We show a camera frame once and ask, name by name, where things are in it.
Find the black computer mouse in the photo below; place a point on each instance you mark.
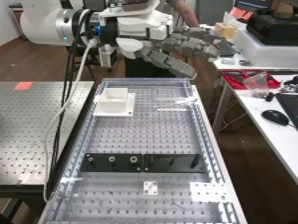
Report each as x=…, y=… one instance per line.
x=274, y=117

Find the clear plastic cup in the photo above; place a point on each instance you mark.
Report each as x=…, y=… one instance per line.
x=256, y=85

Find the black keyboard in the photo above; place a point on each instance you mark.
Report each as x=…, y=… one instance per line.
x=290, y=108

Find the small white box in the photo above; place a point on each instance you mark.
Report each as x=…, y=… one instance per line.
x=114, y=101

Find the black machine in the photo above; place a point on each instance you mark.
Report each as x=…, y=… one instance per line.
x=274, y=28

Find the grey perforated side table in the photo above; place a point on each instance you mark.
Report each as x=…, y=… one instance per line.
x=31, y=133

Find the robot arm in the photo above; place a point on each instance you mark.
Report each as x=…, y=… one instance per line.
x=44, y=20

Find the red tape patch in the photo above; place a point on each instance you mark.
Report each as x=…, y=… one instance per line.
x=23, y=85

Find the clear box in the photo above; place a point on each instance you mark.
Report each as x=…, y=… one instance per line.
x=146, y=133

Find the red tray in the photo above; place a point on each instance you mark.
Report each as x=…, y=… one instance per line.
x=234, y=80

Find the person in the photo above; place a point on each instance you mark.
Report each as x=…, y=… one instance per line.
x=184, y=11

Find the yellow foam block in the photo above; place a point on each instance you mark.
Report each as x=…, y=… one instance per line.
x=225, y=31

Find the white desk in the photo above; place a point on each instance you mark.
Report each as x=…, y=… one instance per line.
x=266, y=140

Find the small dark keyboard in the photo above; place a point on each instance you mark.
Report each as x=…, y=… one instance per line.
x=226, y=48

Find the black plate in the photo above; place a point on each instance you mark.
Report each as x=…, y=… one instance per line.
x=114, y=163

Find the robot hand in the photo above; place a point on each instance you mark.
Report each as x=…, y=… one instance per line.
x=150, y=30

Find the white storage bin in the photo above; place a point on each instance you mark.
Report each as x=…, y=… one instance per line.
x=261, y=50

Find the small white bracket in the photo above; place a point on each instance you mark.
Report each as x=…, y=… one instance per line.
x=150, y=187

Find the wooden chopstick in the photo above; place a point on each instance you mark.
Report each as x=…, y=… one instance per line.
x=170, y=108

